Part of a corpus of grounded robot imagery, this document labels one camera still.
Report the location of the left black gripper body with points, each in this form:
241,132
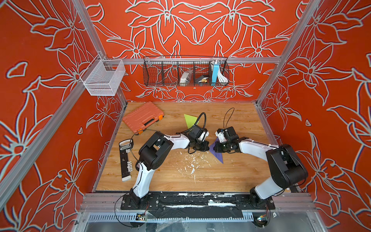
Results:
200,146

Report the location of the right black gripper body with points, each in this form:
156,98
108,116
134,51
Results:
223,147

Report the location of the purple square paper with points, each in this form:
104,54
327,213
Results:
217,155

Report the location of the lime green square paper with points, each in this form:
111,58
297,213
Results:
190,120

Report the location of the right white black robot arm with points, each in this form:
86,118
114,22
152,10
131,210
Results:
285,166

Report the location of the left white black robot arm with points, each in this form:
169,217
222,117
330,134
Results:
153,154

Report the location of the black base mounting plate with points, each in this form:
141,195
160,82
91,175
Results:
198,205

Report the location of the small black box in basket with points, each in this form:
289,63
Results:
202,79

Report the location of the orange plastic tool case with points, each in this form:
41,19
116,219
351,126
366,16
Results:
143,117

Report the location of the clear plastic bag in basket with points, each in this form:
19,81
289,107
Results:
185,78

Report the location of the light blue box in basket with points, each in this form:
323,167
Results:
215,68

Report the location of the black white bit holder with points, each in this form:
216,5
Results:
125,148

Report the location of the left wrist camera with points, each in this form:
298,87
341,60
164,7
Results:
197,133

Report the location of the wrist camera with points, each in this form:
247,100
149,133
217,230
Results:
226,135
197,133

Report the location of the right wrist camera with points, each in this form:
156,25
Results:
226,135

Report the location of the black wire wall basket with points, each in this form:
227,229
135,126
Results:
165,71

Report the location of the clear acrylic wall bin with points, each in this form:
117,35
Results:
102,79

